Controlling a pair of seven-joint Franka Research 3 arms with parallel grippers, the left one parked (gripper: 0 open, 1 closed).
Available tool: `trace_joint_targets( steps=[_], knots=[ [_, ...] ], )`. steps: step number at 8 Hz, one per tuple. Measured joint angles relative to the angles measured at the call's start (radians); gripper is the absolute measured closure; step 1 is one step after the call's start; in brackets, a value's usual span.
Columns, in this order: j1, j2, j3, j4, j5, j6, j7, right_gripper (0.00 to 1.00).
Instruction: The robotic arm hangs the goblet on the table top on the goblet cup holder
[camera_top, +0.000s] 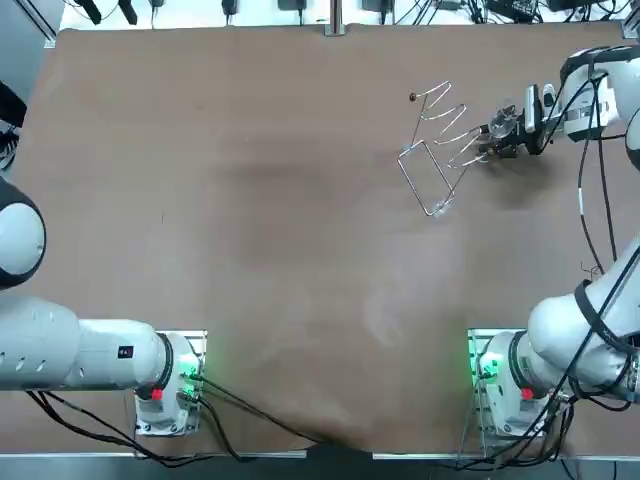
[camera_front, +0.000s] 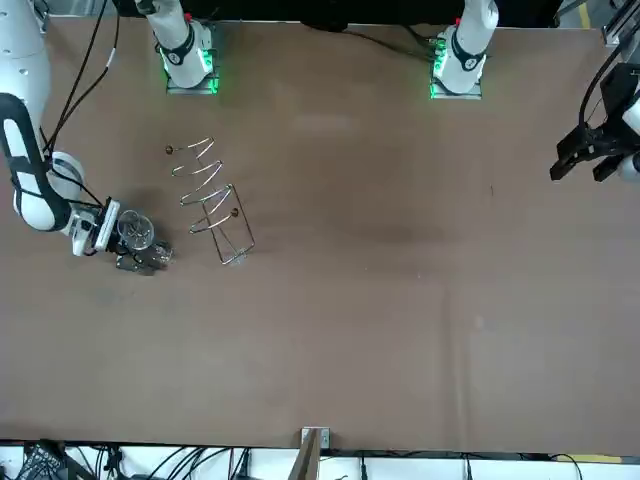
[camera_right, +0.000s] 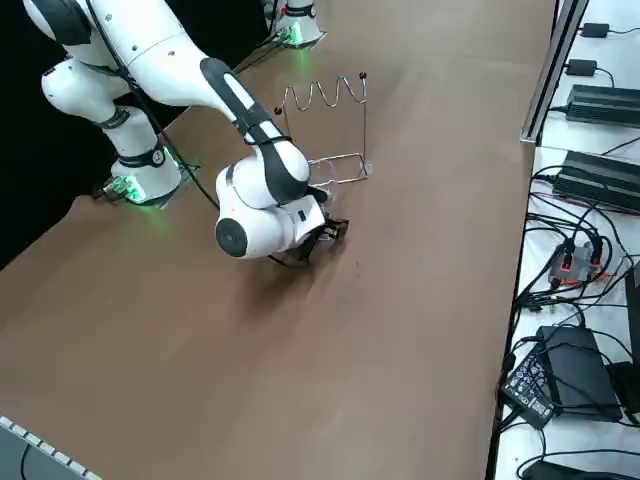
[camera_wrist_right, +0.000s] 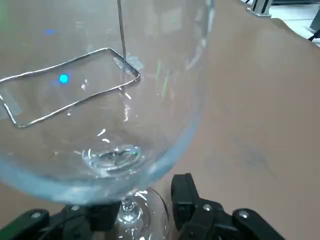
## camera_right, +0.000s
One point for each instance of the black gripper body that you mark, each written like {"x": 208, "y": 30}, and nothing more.
{"x": 310, "y": 247}

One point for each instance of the clear glass goblet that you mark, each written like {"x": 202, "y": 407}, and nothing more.
{"x": 327, "y": 172}

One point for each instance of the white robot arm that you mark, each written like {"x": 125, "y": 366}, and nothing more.
{"x": 150, "y": 50}
{"x": 300, "y": 25}

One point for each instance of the clear tape piece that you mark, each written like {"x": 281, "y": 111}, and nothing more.
{"x": 369, "y": 167}

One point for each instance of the black labelled power adapter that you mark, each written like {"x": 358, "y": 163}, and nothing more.
{"x": 527, "y": 390}

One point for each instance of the long black power supply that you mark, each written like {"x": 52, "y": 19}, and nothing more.
{"x": 605, "y": 102}
{"x": 597, "y": 180}

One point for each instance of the flat black box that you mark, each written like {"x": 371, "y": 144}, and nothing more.
{"x": 580, "y": 370}

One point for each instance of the small black power adapter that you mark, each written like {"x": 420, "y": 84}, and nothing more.
{"x": 595, "y": 30}
{"x": 582, "y": 67}

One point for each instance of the black monitor edge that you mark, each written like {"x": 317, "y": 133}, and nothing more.
{"x": 634, "y": 305}

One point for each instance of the grey keyboard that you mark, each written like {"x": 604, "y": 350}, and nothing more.
{"x": 40, "y": 450}

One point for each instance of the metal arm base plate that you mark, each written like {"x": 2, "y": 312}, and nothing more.
{"x": 315, "y": 42}
{"x": 165, "y": 200}

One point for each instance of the aluminium camera mount post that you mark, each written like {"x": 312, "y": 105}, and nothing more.
{"x": 550, "y": 75}

